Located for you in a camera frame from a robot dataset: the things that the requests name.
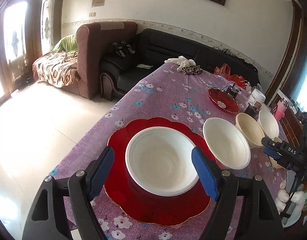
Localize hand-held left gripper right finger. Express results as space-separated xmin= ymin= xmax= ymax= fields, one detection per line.
xmin=191 ymin=146 xmax=284 ymax=240

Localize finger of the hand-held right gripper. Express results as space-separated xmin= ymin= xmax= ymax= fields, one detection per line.
xmin=263 ymin=146 xmax=282 ymax=160
xmin=261 ymin=137 xmax=284 ymax=150

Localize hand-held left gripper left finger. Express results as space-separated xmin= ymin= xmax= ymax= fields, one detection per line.
xmin=22 ymin=146 xmax=115 ymax=240

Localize cream bowl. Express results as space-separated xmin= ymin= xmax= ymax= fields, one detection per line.
xmin=235 ymin=112 xmax=265 ymax=147

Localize large red plate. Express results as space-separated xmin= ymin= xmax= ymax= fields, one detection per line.
xmin=103 ymin=117 xmax=217 ymax=226

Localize large white bowl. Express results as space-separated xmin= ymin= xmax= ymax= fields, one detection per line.
xmin=125 ymin=127 xmax=200 ymax=196

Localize small red plate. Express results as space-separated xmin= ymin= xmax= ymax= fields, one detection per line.
xmin=208 ymin=87 xmax=242 ymax=114

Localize person's right hand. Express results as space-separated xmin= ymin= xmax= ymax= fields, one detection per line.
xmin=275 ymin=181 xmax=307 ymax=219

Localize wooden cabinet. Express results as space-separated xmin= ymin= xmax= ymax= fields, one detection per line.
xmin=276 ymin=92 xmax=306 ymax=150

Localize pink bottle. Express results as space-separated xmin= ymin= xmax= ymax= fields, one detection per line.
xmin=273 ymin=97 xmax=288 ymax=121

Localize dark jar with cork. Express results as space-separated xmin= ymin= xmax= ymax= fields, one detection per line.
xmin=244 ymin=102 xmax=259 ymax=120

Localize white jar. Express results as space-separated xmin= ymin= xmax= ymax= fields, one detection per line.
xmin=248 ymin=88 xmax=266 ymax=107

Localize clear plastic bag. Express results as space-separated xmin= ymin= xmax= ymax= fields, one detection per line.
xmin=245 ymin=80 xmax=262 ymax=93

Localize black round device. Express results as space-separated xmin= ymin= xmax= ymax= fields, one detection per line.
xmin=225 ymin=81 xmax=240 ymax=100

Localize red plastic bag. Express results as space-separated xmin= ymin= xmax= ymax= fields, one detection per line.
xmin=215 ymin=64 xmax=247 ymax=88

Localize purple floral tablecloth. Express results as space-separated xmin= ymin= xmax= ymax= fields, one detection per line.
xmin=50 ymin=64 xmax=294 ymax=240

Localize dark clothes on sofa back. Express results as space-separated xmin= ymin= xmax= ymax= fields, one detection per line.
xmin=213 ymin=46 xmax=257 ymax=67

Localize leopard print pouch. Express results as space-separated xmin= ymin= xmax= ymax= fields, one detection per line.
xmin=181 ymin=65 xmax=203 ymax=76

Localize patterned blanket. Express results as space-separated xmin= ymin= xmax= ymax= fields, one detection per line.
xmin=32 ymin=51 xmax=80 ymax=88

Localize white gloves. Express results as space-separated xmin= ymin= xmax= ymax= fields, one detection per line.
xmin=165 ymin=56 xmax=196 ymax=71

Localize brown armchair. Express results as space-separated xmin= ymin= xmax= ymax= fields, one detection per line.
xmin=76 ymin=21 xmax=138 ymax=100

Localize dark shoes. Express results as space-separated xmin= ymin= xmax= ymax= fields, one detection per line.
xmin=17 ymin=76 xmax=34 ymax=91

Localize black gear on sofa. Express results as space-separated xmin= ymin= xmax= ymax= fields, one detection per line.
xmin=111 ymin=40 xmax=136 ymax=58

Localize black sofa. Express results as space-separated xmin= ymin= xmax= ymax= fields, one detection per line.
xmin=100 ymin=28 xmax=259 ymax=102

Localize green cushion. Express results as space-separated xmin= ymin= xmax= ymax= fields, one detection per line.
xmin=53 ymin=35 xmax=79 ymax=53

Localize wooden glass door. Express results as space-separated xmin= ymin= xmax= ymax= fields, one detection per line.
xmin=0 ymin=0 xmax=64 ymax=98

